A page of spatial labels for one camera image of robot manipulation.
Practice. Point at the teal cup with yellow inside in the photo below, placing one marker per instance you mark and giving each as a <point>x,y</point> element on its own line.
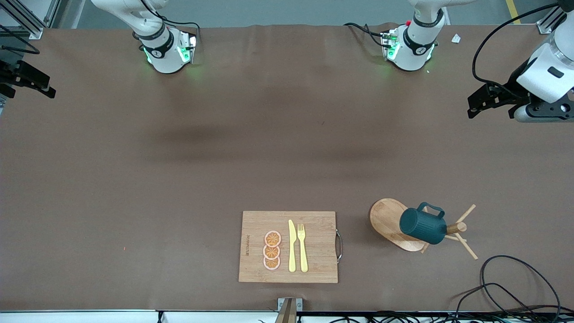
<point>421,226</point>

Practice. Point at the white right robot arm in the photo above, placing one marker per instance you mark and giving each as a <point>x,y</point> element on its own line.
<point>163,58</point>

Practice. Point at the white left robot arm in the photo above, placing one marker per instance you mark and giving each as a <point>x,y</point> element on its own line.
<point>415,49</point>

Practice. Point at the wooden cup rack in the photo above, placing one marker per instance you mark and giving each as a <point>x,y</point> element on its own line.
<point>390,220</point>

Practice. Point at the small white paper scrap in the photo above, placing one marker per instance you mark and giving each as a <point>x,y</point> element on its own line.
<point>456,38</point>

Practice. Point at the brown table cover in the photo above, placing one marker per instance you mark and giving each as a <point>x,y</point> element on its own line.
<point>224,134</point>

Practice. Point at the bamboo cutting board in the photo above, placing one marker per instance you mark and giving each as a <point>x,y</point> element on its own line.
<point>314,246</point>

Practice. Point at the yellow plastic fork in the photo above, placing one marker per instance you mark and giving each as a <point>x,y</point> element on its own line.
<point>302,251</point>

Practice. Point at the yellow plastic knife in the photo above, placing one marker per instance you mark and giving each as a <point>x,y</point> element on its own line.
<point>292,246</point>

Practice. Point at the white workbench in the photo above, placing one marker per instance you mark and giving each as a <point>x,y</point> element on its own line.
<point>89,317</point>

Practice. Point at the orange slice toy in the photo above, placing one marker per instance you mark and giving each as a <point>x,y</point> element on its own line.
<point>271,263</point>
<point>272,238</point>
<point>271,251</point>

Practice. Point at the aluminium frame profile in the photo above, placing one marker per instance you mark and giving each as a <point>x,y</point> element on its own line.
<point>27,18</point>
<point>549,22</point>

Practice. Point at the aluminium camera post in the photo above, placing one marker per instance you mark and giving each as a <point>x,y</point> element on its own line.
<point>288,312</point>

